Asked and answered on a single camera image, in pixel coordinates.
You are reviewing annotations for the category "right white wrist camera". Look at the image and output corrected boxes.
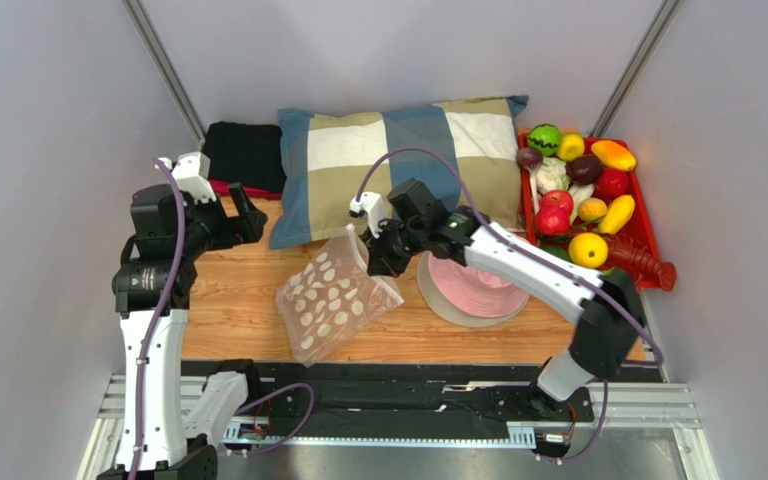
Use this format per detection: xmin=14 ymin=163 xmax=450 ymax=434
xmin=349 ymin=192 xmax=388 ymax=238

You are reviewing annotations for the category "green watermelon ball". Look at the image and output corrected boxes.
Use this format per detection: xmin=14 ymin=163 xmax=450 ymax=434
xmin=527 ymin=124 xmax=562 ymax=157

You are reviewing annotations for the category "purple onion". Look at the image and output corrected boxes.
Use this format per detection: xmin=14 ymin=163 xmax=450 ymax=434
xmin=515 ymin=147 xmax=544 ymax=173

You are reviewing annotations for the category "red apple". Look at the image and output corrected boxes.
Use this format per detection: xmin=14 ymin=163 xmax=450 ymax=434
xmin=539 ymin=190 xmax=574 ymax=215
xmin=535 ymin=205 xmax=570 ymax=236

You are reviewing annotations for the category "green avocado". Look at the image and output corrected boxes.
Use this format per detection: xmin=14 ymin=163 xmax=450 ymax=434
xmin=542 ymin=245 xmax=571 ymax=262

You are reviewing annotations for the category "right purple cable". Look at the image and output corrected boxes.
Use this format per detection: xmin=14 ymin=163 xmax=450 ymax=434
xmin=355 ymin=146 xmax=665 ymax=465

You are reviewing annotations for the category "pink bucket hat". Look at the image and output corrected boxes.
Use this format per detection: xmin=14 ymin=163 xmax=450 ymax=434
xmin=416 ymin=253 xmax=530 ymax=328

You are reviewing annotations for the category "pink folded cloth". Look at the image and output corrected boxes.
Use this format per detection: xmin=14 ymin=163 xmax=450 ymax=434
xmin=209 ymin=179 xmax=282 ymax=201

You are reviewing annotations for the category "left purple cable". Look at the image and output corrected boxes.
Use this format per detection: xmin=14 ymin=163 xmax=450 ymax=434
xmin=124 ymin=158 xmax=316 ymax=480

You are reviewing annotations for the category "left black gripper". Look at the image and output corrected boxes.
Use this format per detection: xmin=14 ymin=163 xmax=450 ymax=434
xmin=175 ymin=183 xmax=267 ymax=261

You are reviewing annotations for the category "dark purple fruit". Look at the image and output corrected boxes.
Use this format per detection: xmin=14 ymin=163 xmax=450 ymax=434
xmin=566 ymin=155 xmax=604 ymax=185

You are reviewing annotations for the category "white radish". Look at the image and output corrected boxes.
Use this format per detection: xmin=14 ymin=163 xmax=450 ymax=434
xmin=568 ymin=184 xmax=595 ymax=224

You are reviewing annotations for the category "checkered blue beige pillow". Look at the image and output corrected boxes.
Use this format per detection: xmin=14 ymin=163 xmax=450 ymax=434
xmin=269 ymin=95 xmax=529 ymax=250

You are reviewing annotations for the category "orange small fruit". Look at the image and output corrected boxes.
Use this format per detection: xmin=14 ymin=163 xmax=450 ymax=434
xmin=577 ymin=198 xmax=608 ymax=222

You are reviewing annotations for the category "left aluminium frame post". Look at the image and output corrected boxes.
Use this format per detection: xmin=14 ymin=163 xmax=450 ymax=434
xmin=121 ymin=0 xmax=206 ymax=147

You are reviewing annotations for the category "yellow lemon top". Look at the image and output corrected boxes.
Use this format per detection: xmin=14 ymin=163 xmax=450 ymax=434
xmin=555 ymin=132 xmax=585 ymax=162

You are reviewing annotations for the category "right aluminium frame post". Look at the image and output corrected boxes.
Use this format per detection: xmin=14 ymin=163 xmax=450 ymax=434
xmin=590 ymin=0 xmax=684 ymax=137

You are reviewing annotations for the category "black folded cloth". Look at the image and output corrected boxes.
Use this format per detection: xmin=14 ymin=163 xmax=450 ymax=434
xmin=202 ymin=121 xmax=287 ymax=194

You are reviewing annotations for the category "red toy lobster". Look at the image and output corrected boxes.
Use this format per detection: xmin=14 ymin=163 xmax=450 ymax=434
xmin=603 ymin=235 xmax=677 ymax=292

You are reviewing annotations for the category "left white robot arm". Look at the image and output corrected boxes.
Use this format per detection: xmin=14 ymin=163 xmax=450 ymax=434
xmin=98 ymin=183 xmax=267 ymax=479

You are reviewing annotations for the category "yellow banana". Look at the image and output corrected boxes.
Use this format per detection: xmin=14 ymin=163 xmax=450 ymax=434
xmin=597 ymin=194 xmax=636 ymax=235

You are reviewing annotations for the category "aluminium frame post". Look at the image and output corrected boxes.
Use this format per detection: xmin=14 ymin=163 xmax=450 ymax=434
xmin=590 ymin=0 xmax=684 ymax=137
xmin=121 ymin=0 xmax=206 ymax=147

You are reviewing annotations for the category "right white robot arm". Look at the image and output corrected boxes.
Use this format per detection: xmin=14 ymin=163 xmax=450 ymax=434
xmin=349 ymin=179 xmax=644 ymax=402

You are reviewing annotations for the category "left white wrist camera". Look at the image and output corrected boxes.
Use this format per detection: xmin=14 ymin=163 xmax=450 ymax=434
xmin=158 ymin=152 xmax=218 ymax=203

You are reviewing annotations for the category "purple cable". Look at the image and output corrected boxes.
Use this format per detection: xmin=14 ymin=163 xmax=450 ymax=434
xmin=124 ymin=158 xmax=316 ymax=480
xmin=355 ymin=146 xmax=665 ymax=465

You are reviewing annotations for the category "red plastic tray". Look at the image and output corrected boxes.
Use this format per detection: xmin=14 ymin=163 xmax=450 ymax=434
xmin=521 ymin=137 xmax=662 ymax=260

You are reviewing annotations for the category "red tomato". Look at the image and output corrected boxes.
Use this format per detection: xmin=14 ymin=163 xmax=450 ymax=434
xmin=595 ymin=169 xmax=629 ymax=201

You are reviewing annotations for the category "yellow apple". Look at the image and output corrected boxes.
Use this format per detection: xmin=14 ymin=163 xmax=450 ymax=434
xmin=567 ymin=232 xmax=609 ymax=269

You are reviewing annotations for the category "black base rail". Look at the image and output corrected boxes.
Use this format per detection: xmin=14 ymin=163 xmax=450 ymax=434
xmin=179 ymin=359 xmax=665 ymax=442

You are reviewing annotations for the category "orange yellow mango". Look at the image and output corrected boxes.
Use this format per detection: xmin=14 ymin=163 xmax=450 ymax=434
xmin=591 ymin=140 xmax=637 ymax=172

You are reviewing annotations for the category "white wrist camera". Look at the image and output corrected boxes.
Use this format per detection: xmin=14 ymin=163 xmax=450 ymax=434
xmin=158 ymin=152 xmax=218 ymax=203
xmin=349 ymin=192 xmax=388 ymax=238

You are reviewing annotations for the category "clear dotted zip bag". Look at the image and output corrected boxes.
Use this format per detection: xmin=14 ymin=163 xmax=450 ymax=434
xmin=275 ymin=224 xmax=404 ymax=367

